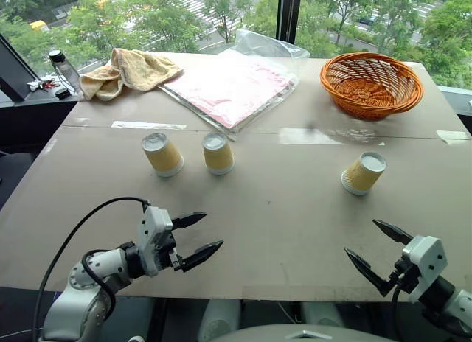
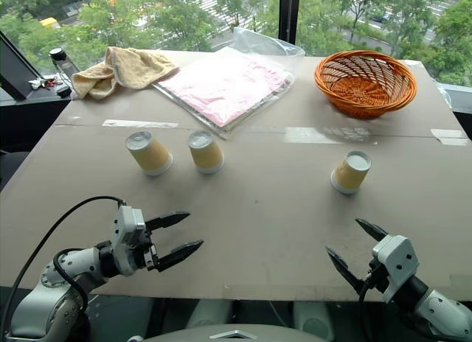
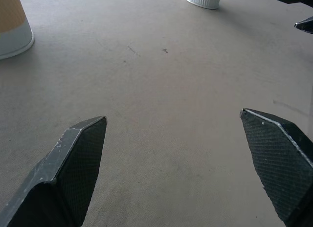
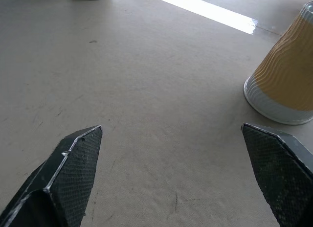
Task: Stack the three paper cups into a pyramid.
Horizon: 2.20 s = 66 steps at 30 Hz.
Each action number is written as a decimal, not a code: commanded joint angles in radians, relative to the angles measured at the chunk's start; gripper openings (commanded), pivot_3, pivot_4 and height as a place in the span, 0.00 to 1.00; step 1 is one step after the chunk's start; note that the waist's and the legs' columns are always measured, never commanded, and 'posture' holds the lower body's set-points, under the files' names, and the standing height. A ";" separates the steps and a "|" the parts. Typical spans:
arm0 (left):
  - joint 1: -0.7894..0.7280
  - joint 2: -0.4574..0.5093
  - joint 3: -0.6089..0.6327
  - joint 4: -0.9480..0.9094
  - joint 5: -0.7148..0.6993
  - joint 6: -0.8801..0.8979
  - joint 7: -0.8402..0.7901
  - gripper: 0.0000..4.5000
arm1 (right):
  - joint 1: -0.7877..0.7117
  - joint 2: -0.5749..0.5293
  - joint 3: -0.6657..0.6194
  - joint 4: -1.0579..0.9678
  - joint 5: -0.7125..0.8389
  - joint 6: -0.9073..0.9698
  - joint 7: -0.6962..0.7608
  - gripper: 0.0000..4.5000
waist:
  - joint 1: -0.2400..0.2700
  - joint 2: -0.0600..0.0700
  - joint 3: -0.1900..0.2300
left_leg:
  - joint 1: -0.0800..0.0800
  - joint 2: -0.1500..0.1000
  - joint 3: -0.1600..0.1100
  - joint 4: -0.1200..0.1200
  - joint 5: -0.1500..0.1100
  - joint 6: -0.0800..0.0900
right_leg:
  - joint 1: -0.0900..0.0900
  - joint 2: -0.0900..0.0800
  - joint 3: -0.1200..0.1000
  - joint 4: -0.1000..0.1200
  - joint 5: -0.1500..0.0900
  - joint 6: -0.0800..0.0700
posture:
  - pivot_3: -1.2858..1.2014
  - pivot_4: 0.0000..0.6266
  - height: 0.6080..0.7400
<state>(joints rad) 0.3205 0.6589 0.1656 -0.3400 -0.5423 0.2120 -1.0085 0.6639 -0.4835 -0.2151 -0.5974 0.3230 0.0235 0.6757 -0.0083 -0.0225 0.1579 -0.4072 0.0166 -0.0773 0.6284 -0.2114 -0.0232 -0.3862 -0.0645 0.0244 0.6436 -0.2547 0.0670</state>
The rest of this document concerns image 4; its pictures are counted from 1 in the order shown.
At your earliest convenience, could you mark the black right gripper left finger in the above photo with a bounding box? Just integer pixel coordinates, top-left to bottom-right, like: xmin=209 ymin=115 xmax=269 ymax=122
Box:
xmin=0 ymin=125 xmax=103 ymax=227

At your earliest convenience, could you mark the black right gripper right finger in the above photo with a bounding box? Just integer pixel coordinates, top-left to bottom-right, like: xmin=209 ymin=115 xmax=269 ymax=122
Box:
xmin=241 ymin=122 xmax=313 ymax=227

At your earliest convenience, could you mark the yellow and white paper cup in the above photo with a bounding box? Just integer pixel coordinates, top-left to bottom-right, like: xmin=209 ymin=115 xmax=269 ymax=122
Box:
xmin=243 ymin=1 xmax=313 ymax=126

